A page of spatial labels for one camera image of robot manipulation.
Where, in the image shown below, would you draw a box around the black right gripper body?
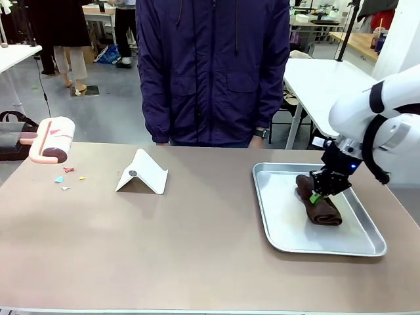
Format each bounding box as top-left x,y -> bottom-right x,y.
320,139 -> 364,184

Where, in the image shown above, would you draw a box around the brown towel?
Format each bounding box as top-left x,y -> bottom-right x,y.
294,173 -> 343,226

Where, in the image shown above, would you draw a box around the pink lint roller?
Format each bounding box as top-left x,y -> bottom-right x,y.
18,115 -> 77,164

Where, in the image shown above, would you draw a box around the person's left forearm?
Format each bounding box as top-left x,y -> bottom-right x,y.
251,58 -> 291,133

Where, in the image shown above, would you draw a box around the person's right forearm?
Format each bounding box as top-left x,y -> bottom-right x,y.
136,58 -> 172,144

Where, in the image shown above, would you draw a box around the silver metal tray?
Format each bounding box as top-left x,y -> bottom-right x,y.
251,161 -> 387,257

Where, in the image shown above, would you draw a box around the large white table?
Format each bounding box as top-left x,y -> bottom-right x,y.
282,58 -> 378,150

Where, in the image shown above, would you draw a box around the white side table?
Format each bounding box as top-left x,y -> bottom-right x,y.
0,43 -> 43,108

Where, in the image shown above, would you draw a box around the dark floor plate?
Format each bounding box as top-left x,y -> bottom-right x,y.
70,85 -> 100,97

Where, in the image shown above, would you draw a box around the blue jeans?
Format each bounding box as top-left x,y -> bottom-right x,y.
169,137 -> 252,148

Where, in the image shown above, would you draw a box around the bystander in black coat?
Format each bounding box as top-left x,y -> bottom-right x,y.
28,0 -> 93,94

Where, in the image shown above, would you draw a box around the wooden table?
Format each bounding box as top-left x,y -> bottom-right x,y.
329,31 -> 380,62

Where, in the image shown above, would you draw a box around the blue plastic bag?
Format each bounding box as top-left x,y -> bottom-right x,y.
94,44 -> 121,65

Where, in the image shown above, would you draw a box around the blue cup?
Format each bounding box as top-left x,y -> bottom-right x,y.
376,31 -> 390,54

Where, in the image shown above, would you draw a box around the drink cup with straw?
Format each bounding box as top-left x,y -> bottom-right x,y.
369,18 -> 385,51

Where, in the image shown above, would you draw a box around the black stand pole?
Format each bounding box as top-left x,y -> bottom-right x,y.
335,0 -> 359,63

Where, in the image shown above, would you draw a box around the white folded stand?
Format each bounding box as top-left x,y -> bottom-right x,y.
114,148 -> 169,195

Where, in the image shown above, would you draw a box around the grey background desk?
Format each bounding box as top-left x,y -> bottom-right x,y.
81,2 -> 116,50

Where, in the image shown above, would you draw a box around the red hanging garment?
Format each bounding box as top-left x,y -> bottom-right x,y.
356,0 -> 398,34

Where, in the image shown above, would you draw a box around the bystander in black trousers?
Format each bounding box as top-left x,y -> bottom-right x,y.
114,0 -> 138,69

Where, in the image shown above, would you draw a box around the person in navy jacket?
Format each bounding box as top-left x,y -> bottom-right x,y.
135,0 -> 291,148

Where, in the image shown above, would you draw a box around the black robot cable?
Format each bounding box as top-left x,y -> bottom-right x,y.
360,113 -> 392,186

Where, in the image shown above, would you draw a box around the black floor cable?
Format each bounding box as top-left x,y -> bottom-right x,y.
33,56 -> 53,118

